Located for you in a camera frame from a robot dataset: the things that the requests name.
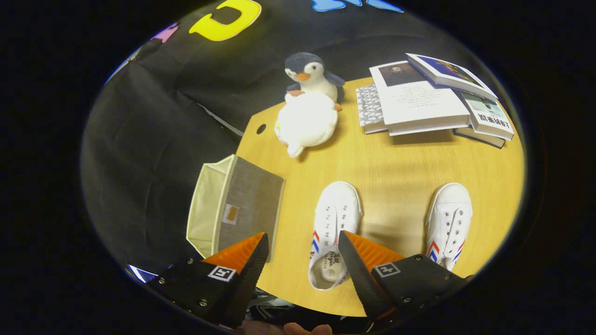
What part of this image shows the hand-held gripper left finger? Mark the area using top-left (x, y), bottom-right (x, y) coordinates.
top-left (147, 232), bottom-right (270, 328)

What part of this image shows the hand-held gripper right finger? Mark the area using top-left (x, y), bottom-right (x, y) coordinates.
top-left (338, 230), bottom-right (471, 324)

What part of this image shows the white striped canvas shoe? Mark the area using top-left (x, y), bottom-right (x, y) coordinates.
top-left (425, 182), bottom-right (473, 272)
top-left (308, 181), bottom-right (364, 291)

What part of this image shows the grey fabric storage box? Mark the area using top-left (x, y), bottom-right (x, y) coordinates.
top-left (186, 154), bottom-right (285, 261)

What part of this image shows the blue lit monitor screen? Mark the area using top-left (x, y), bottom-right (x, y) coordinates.
top-left (128, 264), bottom-right (159, 283)

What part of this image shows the white round plush toy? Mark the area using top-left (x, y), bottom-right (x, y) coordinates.
top-left (274, 92), bottom-right (339, 159)

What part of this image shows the grey patterned book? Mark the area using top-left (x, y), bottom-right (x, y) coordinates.
top-left (356, 84), bottom-right (388, 134)

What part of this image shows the white book with portrait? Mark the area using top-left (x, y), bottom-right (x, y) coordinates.
top-left (369, 60), bottom-right (472, 136)

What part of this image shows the pale green cover book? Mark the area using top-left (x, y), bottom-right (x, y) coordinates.
top-left (459, 91), bottom-right (515, 141)

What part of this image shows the penguin plush toy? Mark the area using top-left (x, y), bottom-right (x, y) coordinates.
top-left (284, 52), bottom-right (346, 112)

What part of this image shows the blue cover book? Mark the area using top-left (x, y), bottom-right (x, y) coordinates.
top-left (406, 53), bottom-right (499, 102)

